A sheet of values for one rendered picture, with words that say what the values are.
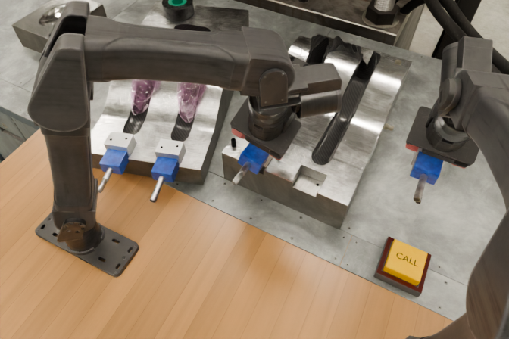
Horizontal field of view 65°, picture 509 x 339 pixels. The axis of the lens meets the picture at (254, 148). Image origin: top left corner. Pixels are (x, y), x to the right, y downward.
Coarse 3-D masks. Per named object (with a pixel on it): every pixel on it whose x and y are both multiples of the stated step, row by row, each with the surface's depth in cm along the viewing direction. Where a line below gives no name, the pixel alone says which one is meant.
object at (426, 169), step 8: (416, 152) 71; (416, 160) 69; (424, 160) 69; (432, 160) 69; (440, 160) 69; (416, 168) 68; (424, 168) 68; (432, 168) 68; (440, 168) 68; (416, 176) 70; (424, 176) 68; (432, 176) 68; (424, 184) 67; (432, 184) 69; (416, 192) 66; (416, 200) 66
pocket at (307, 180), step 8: (304, 168) 76; (296, 176) 76; (304, 176) 78; (312, 176) 77; (320, 176) 76; (296, 184) 77; (304, 184) 77; (312, 184) 77; (320, 184) 77; (312, 192) 74
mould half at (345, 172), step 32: (352, 64) 88; (384, 64) 88; (384, 96) 84; (320, 128) 83; (352, 128) 83; (224, 160) 80; (288, 160) 77; (352, 160) 77; (256, 192) 83; (288, 192) 77; (320, 192) 72; (352, 192) 72
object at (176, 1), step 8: (168, 0) 103; (176, 0) 104; (184, 0) 103; (192, 0) 103; (168, 8) 101; (176, 8) 101; (184, 8) 101; (192, 8) 104; (168, 16) 103; (176, 16) 102; (184, 16) 103
